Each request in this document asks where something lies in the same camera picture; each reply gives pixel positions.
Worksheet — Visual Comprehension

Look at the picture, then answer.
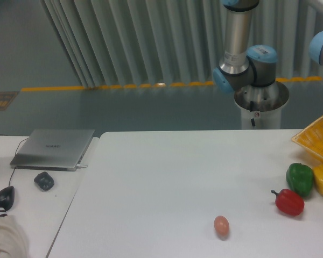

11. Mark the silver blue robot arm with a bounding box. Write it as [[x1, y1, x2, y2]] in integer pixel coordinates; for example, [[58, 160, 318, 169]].
[[213, 1, 323, 92]]

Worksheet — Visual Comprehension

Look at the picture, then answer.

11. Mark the cream sleeved forearm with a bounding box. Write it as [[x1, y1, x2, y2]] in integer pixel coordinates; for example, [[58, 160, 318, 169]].
[[0, 207, 28, 257]]

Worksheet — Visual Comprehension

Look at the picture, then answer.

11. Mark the yellow plastic basket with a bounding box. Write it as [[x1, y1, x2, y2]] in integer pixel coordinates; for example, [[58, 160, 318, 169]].
[[291, 115, 323, 163]]

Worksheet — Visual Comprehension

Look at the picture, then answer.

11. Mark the white usb plug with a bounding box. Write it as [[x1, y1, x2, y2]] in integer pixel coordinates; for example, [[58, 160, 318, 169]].
[[76, 164, 88, 169]]

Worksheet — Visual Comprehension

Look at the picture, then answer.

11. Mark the white pleated curtain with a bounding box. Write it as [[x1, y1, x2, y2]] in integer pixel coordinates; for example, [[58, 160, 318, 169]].
[[43, 1, 323, 88]]

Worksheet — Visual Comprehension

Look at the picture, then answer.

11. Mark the brown egg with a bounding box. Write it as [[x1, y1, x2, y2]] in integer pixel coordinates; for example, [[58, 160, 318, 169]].
[[214, 216, 229, 237]]

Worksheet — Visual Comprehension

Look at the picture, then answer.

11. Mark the silver closed laptop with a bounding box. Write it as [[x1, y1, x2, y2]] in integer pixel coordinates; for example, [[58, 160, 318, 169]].
[[10, 129, 95, 171]]

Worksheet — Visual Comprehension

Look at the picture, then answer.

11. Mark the black power adapter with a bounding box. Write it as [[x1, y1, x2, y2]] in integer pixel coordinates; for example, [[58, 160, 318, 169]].
[[34, 171, 54, 191]]

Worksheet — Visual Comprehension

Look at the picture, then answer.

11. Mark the green bell pepper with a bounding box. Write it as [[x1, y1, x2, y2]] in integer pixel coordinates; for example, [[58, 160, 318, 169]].
[[286, 163, 313, 197]]

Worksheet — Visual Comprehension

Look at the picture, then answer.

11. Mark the red bell pepper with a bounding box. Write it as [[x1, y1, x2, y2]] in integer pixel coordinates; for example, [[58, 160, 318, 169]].
[[271, 189, 305, 217]]

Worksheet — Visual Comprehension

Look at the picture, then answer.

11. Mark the black computer mouse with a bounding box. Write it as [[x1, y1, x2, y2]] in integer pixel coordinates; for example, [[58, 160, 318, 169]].
[[0, 186, 15, 211]]

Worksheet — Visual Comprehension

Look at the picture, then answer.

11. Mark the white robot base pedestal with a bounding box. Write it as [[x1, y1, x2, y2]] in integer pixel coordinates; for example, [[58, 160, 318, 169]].
[[234, 81, 290, 130]]

